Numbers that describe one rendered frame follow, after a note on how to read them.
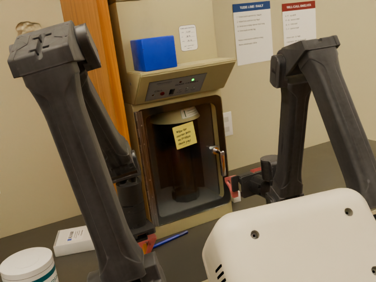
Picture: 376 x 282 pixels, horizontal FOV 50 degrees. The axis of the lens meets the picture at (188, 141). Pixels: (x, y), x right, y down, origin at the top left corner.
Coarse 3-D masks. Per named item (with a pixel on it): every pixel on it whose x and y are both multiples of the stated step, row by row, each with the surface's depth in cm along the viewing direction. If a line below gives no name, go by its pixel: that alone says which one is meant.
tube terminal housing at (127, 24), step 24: (144, 0) 120; (168, 0) 123; (192, 0) 127; (120, 24) 118; (144, 24) 121; (168, 24) 124; (120, 48) 121; (216, 48) 133; (120, 72) 127; (192, 96) 133; (144, 192) 132; (192, 216) 141; (216, 216) 146
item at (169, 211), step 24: (216, 96) 135; (144, 120) 126; (168, 120) 129; (192, 120) 133; (216, 120) 137; (168, 144) 131; (192, 144) 135; (216, 144) 139; (168, 168) 132; (192, 168) 136; (216, 168) 141; (168, 192) 134; (192, 192) 138; (216, 192) 143; (168, 216) 136
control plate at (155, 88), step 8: (168, 80) 118; (176, 80) 120; (184, 80) 121; (200, 80) 125; (152, 88) 118; (160, 88) 120; (168, 88) 122; (176, 88) 123; (184, 88) 125; (192, 88) 127; (200, 88) 129; (152, 96) 122; (160, 96) 123; (168, 96) 125
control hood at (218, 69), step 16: (192, 64) 118; (208, 64) 120; (224, 64) 123; (128, 80) 121; (144, 80) 114; (160, 80) 117; (208, 80) 127; (224, 80) 131; (144, 96) 120; (176, 96) 127
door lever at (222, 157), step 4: (216, 148) 139; (216, 152) 138; (220, 152) 135; (220, 156) 135; (224, 156) 136; (220, 160) 135; (224, 160) 136; (220, 164) 136; (224, 164) 136; (220, 168) 137; (224, 168) 136; (224, 172) 137
